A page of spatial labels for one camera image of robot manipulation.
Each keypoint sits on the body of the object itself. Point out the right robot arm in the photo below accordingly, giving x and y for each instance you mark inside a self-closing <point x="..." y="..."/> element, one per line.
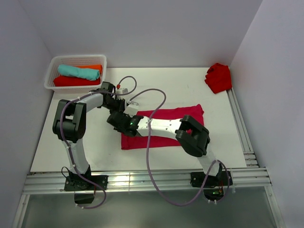
<point x="191" y="135"/>

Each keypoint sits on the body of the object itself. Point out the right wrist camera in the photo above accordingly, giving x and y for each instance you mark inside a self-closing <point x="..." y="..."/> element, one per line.
<point x="131" y="108"/>

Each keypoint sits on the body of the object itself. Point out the teal rolled t shirt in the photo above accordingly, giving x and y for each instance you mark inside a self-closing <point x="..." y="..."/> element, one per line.
<point x="73" y="71"/>

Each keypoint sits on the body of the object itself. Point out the orange rolled t shirt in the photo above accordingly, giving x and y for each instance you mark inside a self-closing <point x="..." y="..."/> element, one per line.
<point x="95" y="67"/>

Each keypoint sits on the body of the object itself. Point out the white plastic basket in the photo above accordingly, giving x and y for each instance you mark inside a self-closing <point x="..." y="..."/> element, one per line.
<point x="73" y="60"/>

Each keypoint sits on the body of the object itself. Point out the red rolled t shirt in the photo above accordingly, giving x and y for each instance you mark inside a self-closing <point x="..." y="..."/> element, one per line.
<point x="74" y="81"/>

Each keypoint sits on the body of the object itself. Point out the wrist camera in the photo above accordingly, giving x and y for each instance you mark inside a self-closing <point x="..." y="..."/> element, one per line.
<point x="120" y="90"/>
<point x="131" y="108"/>

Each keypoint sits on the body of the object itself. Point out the red crumpled t shirt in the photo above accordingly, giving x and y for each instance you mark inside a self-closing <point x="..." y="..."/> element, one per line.
<point x="218" y="78"/>

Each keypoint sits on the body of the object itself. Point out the aluminium front rail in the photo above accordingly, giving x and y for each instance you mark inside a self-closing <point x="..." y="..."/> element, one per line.
<point x="132" y="181"/>

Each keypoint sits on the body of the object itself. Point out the aluminium side rail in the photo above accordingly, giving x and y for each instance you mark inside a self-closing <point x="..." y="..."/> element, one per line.
<point x="246" y="145"/>

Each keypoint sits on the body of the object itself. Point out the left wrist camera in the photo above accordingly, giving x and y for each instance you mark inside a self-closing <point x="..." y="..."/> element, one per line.
<point x="120" y="90"/>

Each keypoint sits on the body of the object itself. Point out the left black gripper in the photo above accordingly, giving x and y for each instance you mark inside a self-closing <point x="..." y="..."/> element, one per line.
<point x="122" y="103"/>

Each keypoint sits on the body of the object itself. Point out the pink t shirt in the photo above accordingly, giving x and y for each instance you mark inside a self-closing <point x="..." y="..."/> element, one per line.
<point x="130" y="143"/>

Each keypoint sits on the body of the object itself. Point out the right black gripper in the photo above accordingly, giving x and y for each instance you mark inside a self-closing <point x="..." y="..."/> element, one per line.
<point x="125" y="115"/>

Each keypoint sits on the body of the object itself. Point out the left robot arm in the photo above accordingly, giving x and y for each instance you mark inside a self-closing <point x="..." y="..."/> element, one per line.
<point x="70" y="121"/>

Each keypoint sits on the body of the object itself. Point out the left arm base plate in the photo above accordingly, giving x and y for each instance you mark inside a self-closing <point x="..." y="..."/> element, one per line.
<point x="75" y="183"/>

